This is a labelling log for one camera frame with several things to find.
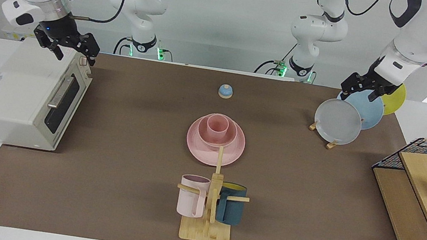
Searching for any dark teal mug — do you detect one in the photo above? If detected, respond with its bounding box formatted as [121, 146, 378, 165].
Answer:
[214, 181, 249, 227]

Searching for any black base cable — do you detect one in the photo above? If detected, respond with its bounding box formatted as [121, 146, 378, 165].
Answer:
[254, 38, 298, 80]
[113, 35, 133, 57]

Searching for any pink speckled plate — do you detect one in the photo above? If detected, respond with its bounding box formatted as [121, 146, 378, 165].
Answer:
[183, 113, 249, 170]

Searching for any grey plate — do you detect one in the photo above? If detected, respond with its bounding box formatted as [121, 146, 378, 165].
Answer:
[311, 96, 366, 148]

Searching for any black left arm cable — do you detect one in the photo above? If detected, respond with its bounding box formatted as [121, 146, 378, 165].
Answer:
[340, 0, 386, 20]

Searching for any pink tumbler cup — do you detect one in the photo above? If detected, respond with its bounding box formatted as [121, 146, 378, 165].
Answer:
[205, 113, 231, 145]

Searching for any light blue plate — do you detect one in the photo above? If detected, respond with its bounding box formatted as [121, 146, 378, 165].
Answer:
[333, 85, 388, 133]

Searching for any wooden mug tree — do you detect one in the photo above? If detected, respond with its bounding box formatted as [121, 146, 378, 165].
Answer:
[169, 140, 257, 240]

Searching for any pink bowl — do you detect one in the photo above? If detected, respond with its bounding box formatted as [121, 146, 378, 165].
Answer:
[195, 111, 240, 151]

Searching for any brown table mat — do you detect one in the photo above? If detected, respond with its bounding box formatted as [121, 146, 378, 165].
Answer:
[0, 37, 427, 240]

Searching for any pale pink mug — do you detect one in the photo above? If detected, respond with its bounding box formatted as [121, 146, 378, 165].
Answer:
[175, 173, 212, 220]

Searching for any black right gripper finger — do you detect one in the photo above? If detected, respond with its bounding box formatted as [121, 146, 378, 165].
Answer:
[84, 46, 100, 67]
[49, 44, 66, 61]

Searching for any small blue call bell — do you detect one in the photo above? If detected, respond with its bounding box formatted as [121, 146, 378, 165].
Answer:
[217, 84, 234, 100]

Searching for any small cream box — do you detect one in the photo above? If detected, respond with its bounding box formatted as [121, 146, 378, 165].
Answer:
[0, 25, 41, 44]

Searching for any wire and wood shelf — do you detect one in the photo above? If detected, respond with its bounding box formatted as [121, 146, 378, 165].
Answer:
[361, 129, 427, 240]

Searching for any beige toaster oven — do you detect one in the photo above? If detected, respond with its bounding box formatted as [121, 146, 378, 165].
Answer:
[0, 33, 98, 156]

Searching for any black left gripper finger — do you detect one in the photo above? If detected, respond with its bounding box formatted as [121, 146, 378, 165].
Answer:
[371, 88, 386, 105]
[339, 76, 356, 96]

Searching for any yellow plate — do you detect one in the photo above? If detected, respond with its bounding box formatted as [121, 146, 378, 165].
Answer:
[379, 80, 409, 119]

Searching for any wooden plate rack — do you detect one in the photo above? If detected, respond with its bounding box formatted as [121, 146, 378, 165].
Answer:
[306, 120, 341, 151]

